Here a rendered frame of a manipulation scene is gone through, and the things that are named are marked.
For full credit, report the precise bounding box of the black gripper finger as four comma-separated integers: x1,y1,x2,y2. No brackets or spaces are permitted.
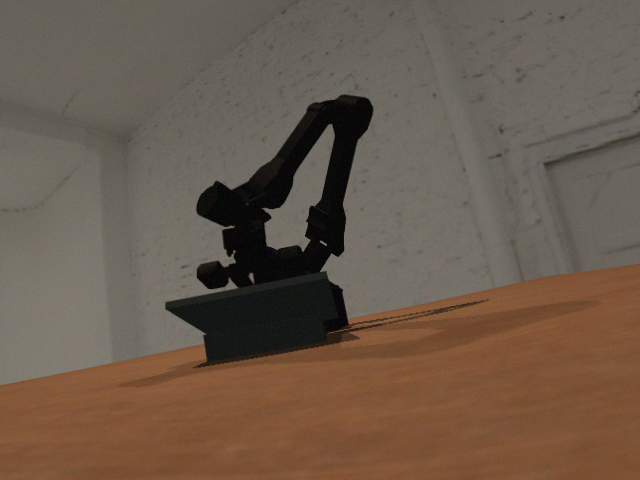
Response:
253,265,276,285
228,270,254,288

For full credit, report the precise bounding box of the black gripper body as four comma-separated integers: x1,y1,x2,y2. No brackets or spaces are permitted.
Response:
197,239,307,289

